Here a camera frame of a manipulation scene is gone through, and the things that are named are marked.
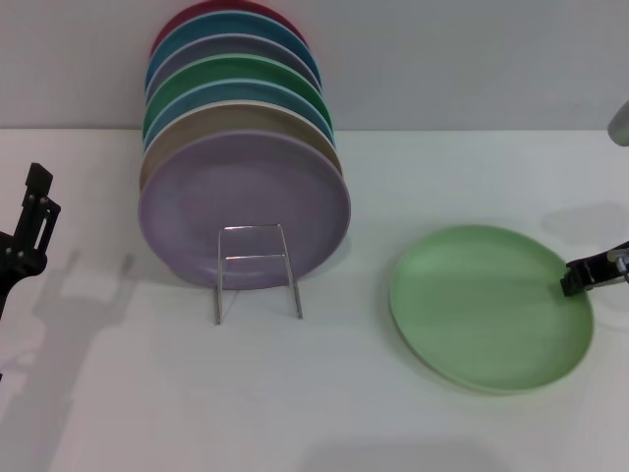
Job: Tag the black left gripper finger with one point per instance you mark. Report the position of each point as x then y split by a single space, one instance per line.
39 206

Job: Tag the crimson plate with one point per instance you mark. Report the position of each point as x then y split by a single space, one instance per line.
196 10

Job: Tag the blue plate with pale rim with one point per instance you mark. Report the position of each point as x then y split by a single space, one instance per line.
231 91

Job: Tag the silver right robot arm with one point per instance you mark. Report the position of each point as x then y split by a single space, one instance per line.
620 125

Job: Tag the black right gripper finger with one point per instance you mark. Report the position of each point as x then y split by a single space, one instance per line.
611 280
577 280

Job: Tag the light green plate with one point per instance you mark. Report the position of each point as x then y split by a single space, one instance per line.
481 305

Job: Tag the lilac plate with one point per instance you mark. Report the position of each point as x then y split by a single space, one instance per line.
245 187

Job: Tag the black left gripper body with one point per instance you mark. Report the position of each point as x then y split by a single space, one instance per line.
17 258

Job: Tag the beige plate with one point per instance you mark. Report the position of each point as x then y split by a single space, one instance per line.
231 118

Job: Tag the teal blue plate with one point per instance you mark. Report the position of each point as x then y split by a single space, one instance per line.
236 24

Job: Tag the dark green plate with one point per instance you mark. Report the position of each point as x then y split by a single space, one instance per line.
236 69

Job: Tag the grey lavender plate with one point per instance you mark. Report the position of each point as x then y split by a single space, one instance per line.
236 46

